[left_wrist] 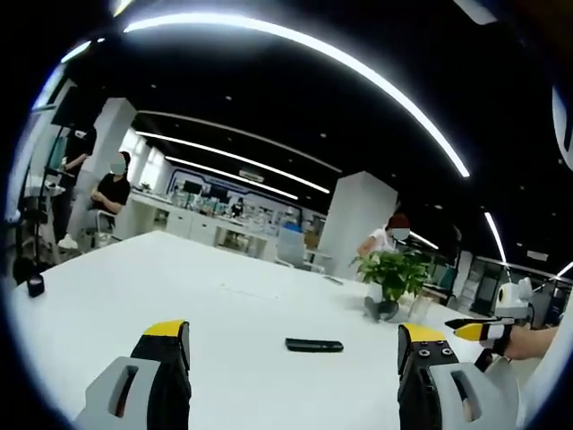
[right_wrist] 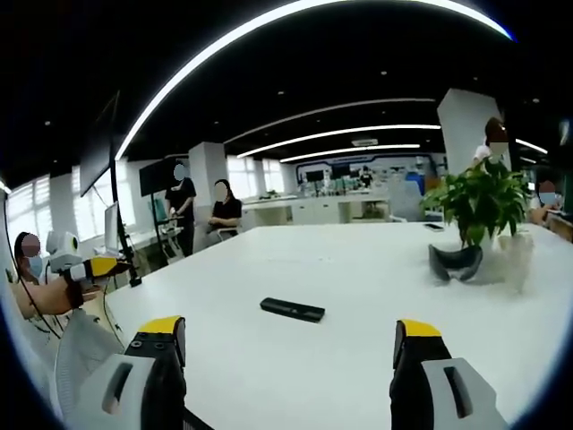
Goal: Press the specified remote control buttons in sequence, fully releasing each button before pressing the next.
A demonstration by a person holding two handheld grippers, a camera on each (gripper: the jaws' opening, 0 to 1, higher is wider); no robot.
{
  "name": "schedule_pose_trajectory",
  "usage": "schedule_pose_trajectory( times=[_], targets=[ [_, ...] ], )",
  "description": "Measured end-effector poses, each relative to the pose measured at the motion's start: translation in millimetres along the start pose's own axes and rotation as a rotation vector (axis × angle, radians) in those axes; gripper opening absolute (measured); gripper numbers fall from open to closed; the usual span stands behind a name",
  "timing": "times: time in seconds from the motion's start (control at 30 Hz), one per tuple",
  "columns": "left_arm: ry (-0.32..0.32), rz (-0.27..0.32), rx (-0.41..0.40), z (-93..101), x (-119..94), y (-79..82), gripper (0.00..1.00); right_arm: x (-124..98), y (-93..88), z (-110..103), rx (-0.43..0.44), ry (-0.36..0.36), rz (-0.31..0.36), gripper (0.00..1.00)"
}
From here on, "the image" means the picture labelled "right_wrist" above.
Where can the person's left hand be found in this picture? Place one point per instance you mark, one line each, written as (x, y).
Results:
(87, 294)

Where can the short ceiling light strip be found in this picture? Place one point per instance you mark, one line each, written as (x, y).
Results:
(353, 152)

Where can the green potted plant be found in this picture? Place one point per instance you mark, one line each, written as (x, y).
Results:
(481, 201)

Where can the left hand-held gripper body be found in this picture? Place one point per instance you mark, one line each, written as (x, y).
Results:
(60, 253)

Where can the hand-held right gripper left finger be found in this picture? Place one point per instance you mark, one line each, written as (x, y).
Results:
(134, 380)

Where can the large dark wall screen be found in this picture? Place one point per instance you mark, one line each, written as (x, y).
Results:
(96, 157)

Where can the black stand pole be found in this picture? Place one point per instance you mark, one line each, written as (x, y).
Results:
(121, 224)

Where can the white counter cabinets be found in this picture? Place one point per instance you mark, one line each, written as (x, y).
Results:
(313, 208)

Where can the clear plant vase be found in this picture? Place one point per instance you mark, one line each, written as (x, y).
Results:
(517, 262)

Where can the dark phone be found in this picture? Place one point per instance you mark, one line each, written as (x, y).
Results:
(433, 226)

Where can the white computer monitor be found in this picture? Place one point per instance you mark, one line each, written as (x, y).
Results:
(111, 228)

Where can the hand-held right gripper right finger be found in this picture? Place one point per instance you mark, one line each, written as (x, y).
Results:
(430, 385)

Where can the black remote control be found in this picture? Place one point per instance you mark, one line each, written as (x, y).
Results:
(292, 309)

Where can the white office chair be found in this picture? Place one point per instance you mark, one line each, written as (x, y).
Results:
(405, 197)

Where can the white mesh chair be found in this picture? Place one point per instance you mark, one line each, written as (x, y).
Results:
(82, 349)

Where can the black headset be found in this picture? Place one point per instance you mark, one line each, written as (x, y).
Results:
(456, 264)

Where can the long ceiling light strip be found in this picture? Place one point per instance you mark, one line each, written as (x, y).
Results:
(340, 133)

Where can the curved ceiling light strip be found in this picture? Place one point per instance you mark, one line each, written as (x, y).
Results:
(215, 49)

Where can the person's own head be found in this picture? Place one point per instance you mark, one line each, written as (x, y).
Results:
(28, 264)

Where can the black screen on stand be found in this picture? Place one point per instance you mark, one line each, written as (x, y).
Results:
(156, 177)

